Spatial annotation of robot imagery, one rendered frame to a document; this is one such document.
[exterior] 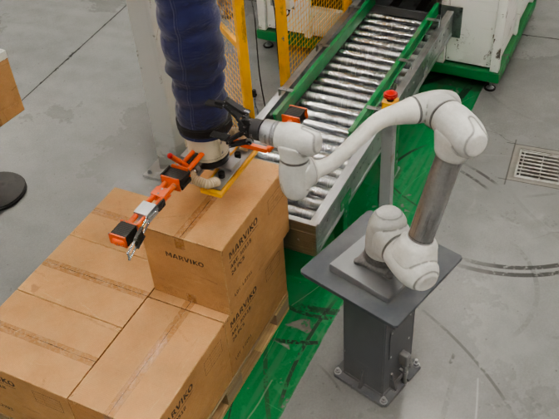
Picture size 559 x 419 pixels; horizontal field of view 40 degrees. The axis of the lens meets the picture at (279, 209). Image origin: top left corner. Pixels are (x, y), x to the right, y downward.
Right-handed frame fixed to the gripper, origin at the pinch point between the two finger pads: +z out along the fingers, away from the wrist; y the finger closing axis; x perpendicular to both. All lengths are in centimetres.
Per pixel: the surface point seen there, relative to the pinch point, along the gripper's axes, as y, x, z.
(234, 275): 84, 3, 2
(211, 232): 63, 5, 11
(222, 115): 17.8, 24.8, 11.6
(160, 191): 33.5, -9.3, 22.1
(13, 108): 91, 77, 189
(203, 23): -24.0, 21.3, 12.3
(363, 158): 102, 121, -12
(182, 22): -26.2, 15.8, 17.3
